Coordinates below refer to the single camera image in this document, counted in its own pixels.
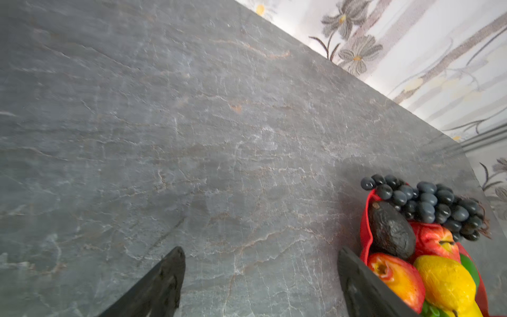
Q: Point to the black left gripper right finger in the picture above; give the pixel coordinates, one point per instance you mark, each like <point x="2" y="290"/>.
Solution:
<point x="365" y="294"/>

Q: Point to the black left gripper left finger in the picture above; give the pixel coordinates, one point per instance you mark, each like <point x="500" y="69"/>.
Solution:
<point x="155" y="294"/>

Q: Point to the dark red wrinkled fruit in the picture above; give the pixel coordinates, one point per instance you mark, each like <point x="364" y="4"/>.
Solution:
<point x="401" y="277"/>

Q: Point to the red flower-shaped plate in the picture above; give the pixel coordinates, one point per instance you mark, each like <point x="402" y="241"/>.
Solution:
<point x="366" y="239"/>

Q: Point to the black avocado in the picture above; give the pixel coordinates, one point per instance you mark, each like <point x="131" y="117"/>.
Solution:
<point x="392" y="234"/>

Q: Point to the red apple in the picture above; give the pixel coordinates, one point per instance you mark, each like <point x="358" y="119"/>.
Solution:
<point x="434" y="240"/>

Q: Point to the green lime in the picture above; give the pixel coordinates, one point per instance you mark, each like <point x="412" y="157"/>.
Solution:
<point x="470" y="267"/>

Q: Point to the black grape bunch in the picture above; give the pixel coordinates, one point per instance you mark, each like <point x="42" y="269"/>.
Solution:
<point x="430" y="203"/>

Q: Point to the dark brown avocado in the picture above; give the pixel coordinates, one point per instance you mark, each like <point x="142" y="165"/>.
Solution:
<point x="429" y="310"/>

